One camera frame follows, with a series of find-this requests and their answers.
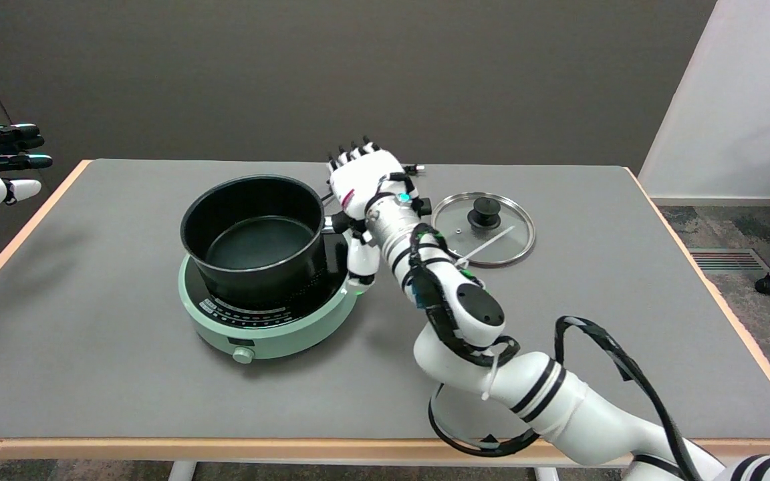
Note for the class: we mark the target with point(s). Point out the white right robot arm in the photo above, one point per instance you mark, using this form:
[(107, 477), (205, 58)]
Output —
[(559, 401)]

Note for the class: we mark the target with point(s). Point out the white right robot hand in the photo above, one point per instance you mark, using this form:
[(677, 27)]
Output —
[(365, 180)]

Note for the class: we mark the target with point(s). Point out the white table leg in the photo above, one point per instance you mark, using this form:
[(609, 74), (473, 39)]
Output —
[(547, 473), (182, 471)]

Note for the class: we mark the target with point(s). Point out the glass pot lid black knob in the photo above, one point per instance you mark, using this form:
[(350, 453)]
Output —
[(492, 240)]

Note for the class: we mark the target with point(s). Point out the green round induction stove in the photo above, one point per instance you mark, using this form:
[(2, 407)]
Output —
[(291, 331)]

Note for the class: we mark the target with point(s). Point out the black soup pot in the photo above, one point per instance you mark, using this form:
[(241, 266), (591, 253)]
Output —
[(258, 267)]

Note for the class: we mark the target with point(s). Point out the grey table mat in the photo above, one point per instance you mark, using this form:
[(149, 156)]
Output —
[(158, 387)]

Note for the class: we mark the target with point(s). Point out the floor vent grille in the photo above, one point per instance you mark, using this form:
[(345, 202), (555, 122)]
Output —
[(726, 260)]

